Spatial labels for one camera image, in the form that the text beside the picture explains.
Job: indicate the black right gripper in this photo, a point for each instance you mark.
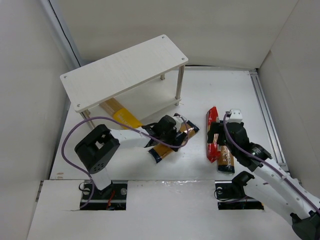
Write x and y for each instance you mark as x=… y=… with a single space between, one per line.
x=217 y=131

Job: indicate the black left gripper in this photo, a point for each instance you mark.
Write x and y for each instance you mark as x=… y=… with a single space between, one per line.
x=176 y=136

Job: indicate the blue-label spaghetti bag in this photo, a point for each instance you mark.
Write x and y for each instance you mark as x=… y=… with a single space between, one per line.
x=186 y=131

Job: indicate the yellow-ended spaghetti bag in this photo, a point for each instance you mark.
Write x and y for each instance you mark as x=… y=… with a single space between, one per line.
x=119 y=113

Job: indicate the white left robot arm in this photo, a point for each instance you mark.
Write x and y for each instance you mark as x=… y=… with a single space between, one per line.
x=97 y=149

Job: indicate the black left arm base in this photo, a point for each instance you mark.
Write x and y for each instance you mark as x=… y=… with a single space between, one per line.
x=113 y=200

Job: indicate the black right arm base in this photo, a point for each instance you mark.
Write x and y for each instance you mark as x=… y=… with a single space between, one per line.
x=229 y=197

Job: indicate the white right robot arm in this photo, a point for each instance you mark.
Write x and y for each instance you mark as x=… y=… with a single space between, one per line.
x=265 y=181

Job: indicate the white two-tier shelf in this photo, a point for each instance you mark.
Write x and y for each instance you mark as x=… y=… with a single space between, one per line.
x=145 y=79

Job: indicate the red spaghetti bag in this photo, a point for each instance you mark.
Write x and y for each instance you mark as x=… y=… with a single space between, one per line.
x=212 y=149

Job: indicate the dark-ended spaghetti bag with barcode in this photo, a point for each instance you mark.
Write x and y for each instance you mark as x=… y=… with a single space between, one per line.
x=225 y=162

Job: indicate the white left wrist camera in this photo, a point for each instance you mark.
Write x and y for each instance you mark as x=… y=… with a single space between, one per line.
x=180 y=121

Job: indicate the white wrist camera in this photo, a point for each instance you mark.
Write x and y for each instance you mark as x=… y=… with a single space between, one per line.
x=234 y=116
x=180 y=121

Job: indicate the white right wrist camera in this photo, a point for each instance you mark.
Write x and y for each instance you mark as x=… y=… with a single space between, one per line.
x=234 y=116

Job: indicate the aluminium frame rail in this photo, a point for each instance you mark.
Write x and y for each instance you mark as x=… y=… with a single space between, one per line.
x=276 y=148

